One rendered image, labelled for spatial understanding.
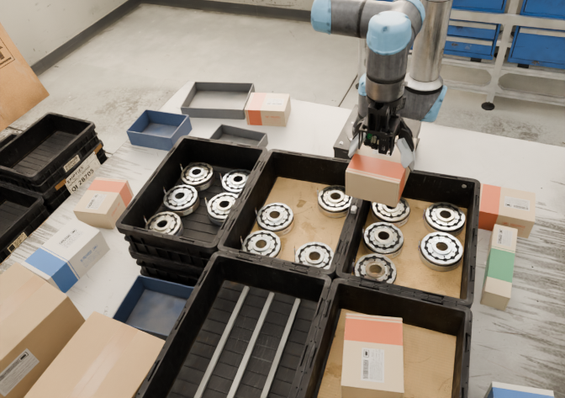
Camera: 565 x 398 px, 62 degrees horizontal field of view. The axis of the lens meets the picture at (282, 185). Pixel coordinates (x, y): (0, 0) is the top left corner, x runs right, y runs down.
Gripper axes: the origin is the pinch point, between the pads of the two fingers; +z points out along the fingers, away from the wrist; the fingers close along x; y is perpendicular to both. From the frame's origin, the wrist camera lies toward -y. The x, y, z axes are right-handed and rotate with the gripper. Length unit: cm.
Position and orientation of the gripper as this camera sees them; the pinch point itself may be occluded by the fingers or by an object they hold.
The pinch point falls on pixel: (381, 161)
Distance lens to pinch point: 111.6
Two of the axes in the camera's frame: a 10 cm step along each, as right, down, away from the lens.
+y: -4.1, 6.7, -6.3
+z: 0.9, 7.1, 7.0
